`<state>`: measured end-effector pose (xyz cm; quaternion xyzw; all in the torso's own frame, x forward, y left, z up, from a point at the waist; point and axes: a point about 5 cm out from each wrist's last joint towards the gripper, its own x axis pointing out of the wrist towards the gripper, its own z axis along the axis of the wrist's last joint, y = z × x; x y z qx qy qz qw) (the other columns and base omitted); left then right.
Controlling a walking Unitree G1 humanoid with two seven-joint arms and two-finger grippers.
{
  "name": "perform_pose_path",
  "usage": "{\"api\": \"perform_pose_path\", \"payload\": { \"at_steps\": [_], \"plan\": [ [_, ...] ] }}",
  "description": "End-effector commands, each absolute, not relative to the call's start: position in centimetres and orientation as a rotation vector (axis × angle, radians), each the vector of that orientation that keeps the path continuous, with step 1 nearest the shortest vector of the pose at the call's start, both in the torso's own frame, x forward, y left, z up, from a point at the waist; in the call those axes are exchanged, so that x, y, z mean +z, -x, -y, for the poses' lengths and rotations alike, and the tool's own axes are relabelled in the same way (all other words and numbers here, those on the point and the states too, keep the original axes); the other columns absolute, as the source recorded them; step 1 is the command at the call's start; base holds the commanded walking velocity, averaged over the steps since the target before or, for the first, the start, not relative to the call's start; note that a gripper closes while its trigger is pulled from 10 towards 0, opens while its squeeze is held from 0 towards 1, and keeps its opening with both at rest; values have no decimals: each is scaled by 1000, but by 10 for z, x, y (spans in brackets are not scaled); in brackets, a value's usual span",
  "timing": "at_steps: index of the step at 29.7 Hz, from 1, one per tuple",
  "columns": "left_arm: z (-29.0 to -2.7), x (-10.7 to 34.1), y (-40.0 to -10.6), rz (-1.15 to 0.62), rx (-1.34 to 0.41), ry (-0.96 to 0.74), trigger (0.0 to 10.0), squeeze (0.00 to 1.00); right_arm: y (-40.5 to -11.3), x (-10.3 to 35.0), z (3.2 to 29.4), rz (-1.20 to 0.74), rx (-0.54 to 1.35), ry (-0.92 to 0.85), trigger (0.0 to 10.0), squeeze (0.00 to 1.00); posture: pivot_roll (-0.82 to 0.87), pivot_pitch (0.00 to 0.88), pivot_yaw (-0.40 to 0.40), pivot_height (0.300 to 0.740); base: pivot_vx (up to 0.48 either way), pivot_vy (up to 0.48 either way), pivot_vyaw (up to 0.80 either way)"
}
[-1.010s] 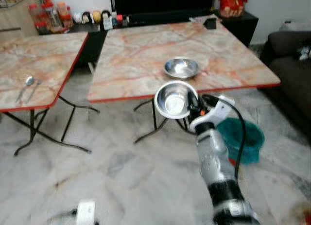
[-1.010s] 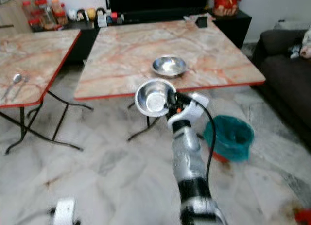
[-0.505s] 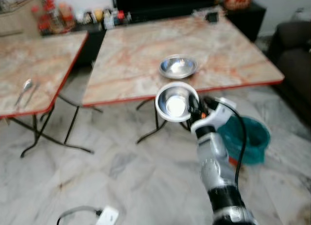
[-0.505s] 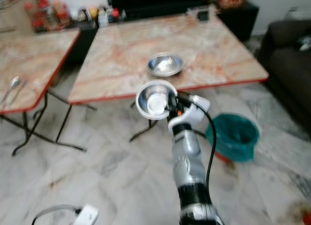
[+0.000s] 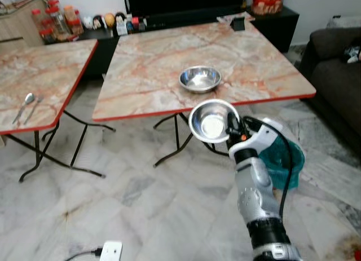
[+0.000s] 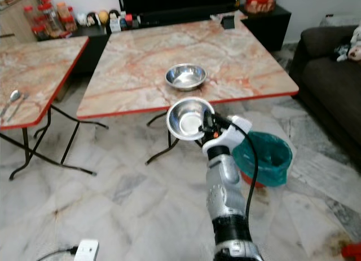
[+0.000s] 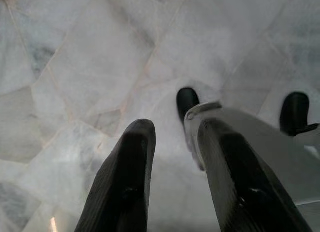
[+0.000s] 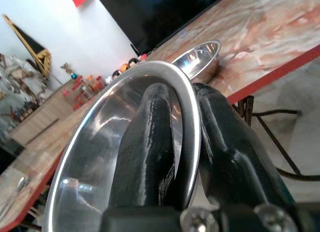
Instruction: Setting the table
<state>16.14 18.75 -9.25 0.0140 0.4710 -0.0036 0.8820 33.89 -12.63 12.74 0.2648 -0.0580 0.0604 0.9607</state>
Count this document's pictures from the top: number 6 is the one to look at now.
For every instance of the steel bowl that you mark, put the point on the steel bowl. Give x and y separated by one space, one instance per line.
186 120
186 75

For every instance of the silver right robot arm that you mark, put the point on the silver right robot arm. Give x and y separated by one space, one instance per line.
225 193

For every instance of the red floor object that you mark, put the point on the red floor object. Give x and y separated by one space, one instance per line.
352 253

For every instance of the white power strip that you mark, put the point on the white power strip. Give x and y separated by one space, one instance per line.
87 250

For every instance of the bin with green bag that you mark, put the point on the bin with green bag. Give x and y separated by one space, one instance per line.
268 156

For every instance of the small black box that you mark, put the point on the small black box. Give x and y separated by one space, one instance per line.
228 22

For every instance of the steel fork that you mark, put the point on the steel fork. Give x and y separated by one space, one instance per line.
18 105

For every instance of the plush toy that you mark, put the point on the plush toy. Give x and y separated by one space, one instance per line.
351 47

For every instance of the orange round figurine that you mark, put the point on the orange round figurine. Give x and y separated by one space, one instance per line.
102 17

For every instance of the light wooden cabinet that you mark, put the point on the light wooden cabinet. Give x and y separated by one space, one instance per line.
14 18

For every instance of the black television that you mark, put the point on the black television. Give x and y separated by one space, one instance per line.
180 0

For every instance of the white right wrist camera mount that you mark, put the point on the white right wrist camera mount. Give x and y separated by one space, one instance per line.
232 134

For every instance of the tall red lid jar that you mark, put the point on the tall red lid jar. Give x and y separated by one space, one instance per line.
51 16

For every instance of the red ornament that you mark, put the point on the red ornament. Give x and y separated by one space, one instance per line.
260 0

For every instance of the short red lid jar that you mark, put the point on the short red lid jar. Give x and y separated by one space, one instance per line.
32 23

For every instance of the orange filled jar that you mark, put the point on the orange filled jar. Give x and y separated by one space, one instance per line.
66 17

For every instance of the black television cabinet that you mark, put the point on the black television cabinet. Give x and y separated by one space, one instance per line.
268 27

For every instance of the marble top folding table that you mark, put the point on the marble top folding table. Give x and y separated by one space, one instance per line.
39 63
146 47

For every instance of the steel spoon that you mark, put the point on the steel spoon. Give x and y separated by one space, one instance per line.
14 96

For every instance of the black round figurine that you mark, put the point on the black round figurine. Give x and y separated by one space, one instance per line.
114 14

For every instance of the dark grey sofa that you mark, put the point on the dark grey sofa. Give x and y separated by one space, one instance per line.
330 86

